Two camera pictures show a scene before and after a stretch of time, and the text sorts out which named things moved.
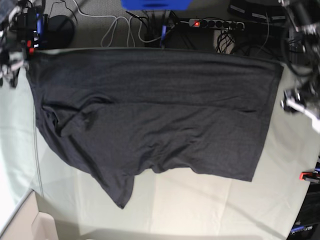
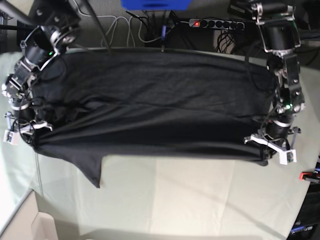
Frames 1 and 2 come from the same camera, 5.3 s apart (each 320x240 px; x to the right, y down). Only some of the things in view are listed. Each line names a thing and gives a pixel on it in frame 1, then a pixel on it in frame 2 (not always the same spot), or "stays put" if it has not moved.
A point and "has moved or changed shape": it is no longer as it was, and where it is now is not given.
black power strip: (202, 23) stays put
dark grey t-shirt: (112, 113) has moved or changed shape
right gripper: (293, 101) -> (275, 138)
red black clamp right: (309, 176) stays put
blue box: (155, 5) stays put
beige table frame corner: (28, 223) stays put
